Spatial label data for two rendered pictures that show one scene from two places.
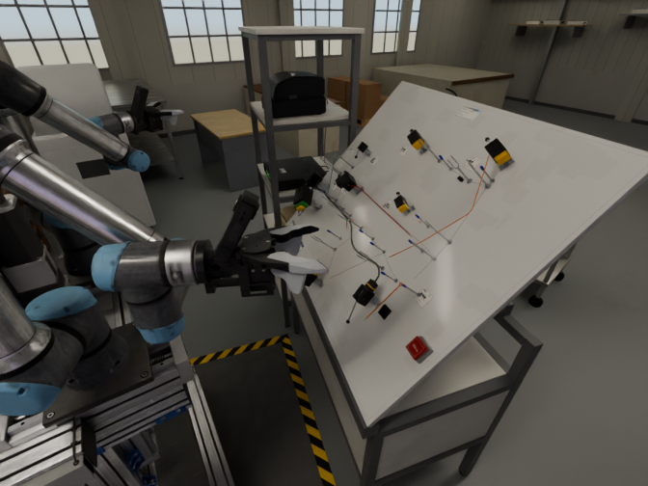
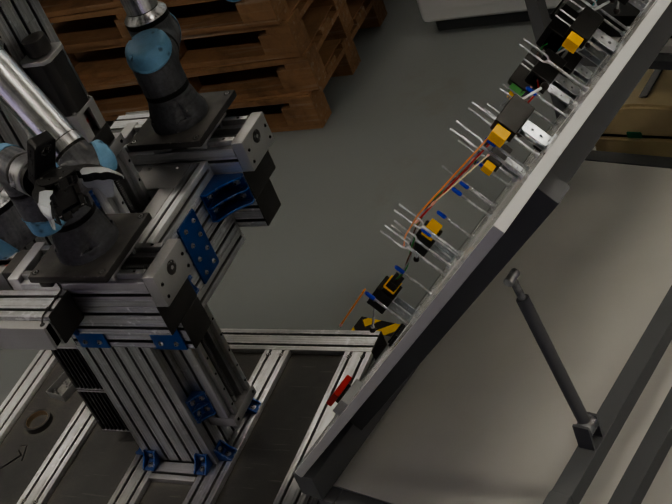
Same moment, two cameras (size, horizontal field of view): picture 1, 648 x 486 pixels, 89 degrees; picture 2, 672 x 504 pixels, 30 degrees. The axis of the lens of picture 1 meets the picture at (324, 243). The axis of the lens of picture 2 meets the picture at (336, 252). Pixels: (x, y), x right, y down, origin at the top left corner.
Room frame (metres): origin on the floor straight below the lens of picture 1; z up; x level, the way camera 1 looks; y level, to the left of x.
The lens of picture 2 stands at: (0.03, -1.90, 2.61)
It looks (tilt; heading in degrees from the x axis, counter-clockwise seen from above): 35 degrees down; 67
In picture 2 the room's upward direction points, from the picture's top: 23 degrees counter-clockwise
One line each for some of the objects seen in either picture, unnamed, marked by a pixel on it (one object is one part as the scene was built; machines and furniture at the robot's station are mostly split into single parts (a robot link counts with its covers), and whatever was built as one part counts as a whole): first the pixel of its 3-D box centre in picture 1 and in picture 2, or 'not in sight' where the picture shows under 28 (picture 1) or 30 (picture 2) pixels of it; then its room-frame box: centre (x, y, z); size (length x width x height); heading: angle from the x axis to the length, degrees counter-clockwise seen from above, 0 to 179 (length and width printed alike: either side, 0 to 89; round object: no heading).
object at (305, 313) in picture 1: (303, 298); not in sight; (1.34, 0.11, 0.60); 0.55 x 0.02 x 0.39; 19
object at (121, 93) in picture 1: (131, 123); not in sight; (5.09, 2.88, 0.59); 2.17 x 0.82 x 1.17; 32
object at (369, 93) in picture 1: (360, 99); not in sight; (7.83, -0.80, 0.41); 1.39 x 0.99 x 0.82; 32
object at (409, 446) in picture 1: (374, 321); (598, 390); (1.18, -0.26, 0.60); 1.17 x 0.58 x 0.40; 19
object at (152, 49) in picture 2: (70, 222); (154, 61); (0.94, 0.84, 1.33); 0.13 x 0.12 x 0.14; 58
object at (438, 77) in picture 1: (436, 93); not in sight; (8.38, -2.63, 0.46); 2.39 x 1.94 x 0.91; 32
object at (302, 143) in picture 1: (288, 116); not in sight; (6.37, 0.66, 0.40); 2.34 x 0.77 x 0.80; 32
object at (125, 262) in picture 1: (138, 267); (13, 167); (0.41, 0.30, 1.56); 0.11 x 0.08 x 0.09; 96
